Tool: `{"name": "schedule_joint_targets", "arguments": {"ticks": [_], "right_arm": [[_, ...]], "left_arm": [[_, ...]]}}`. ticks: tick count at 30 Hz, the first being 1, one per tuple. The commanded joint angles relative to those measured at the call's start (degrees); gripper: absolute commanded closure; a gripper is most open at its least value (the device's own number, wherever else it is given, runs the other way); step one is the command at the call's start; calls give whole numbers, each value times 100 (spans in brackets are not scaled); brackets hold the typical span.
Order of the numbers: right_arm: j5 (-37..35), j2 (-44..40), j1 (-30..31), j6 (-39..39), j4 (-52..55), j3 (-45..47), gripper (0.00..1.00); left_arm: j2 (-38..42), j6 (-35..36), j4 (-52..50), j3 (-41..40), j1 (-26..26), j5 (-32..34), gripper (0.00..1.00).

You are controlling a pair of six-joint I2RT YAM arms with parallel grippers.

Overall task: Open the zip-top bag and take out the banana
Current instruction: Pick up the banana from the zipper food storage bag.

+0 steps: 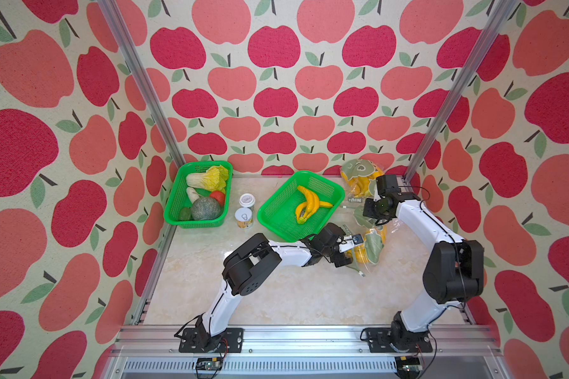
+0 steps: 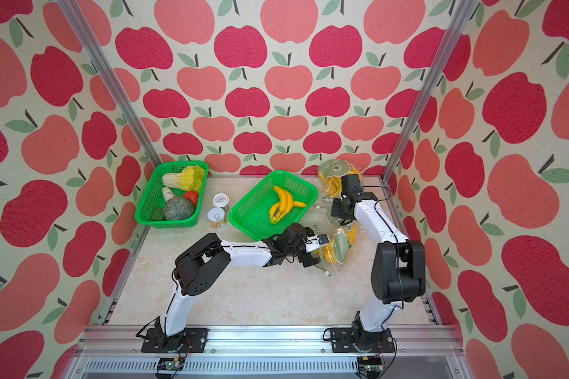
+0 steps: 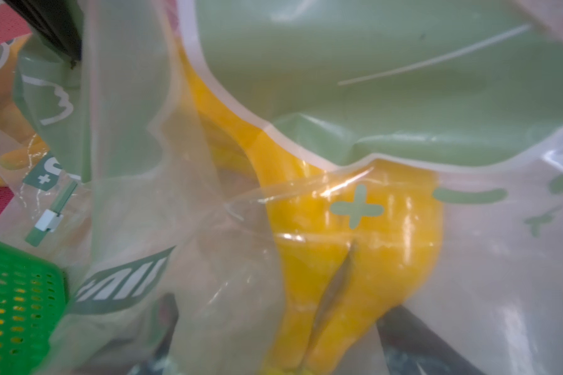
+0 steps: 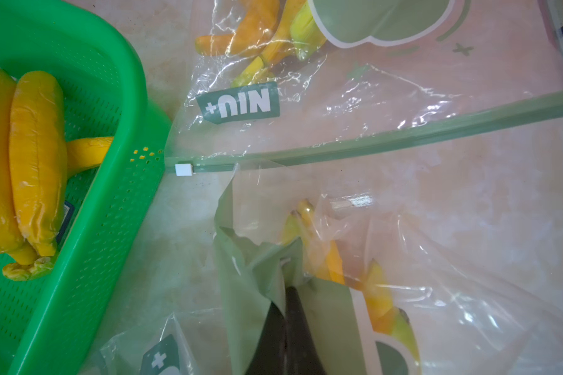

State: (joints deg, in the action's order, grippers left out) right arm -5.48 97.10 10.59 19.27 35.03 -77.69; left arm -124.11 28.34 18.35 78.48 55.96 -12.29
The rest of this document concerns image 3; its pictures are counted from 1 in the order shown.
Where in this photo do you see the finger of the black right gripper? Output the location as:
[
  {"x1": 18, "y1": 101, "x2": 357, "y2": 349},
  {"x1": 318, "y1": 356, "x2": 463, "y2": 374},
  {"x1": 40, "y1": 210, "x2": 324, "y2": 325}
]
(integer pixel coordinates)
[{"x1": 5, "y1": 0, "x2": 82, "y2": 62}]

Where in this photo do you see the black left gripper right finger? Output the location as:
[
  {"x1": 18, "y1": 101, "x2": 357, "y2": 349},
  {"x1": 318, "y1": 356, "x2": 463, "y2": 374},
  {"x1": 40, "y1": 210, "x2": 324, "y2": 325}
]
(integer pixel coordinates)
[{"x1": 377, "y1": 306, "x2": 483, "y2": 375}]

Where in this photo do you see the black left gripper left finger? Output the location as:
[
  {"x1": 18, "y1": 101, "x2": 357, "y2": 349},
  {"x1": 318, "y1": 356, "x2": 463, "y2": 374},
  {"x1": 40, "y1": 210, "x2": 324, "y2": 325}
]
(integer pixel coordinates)
[{"x1": 128, "y1": 293, "x2": 178, "y2": 374}]

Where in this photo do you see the yellow banana bunch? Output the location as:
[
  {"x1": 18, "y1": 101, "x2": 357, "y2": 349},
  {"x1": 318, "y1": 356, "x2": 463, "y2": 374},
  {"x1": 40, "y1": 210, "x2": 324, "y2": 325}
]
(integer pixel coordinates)
[{"x1": 179, "y1": 50, "x2": 443, "y2": 374}]

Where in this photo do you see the zip bag of bananas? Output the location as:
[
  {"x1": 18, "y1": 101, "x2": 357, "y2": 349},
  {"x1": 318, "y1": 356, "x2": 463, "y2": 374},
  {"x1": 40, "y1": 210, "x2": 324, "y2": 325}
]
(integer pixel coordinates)
[
  {"x1": 8, "y1": 0, "x2": 563, "y2": 375},
  {"x1": 0, "y1": 34, "x2": 91, "y2": 250}
]

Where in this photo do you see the empty green plastic basket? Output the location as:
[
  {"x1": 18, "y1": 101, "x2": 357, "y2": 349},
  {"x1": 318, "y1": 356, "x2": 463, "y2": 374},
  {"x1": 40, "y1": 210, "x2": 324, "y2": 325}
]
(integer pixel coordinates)
[{"x1": 0, "y1": 242, "x2": 67, "y2": 374}]

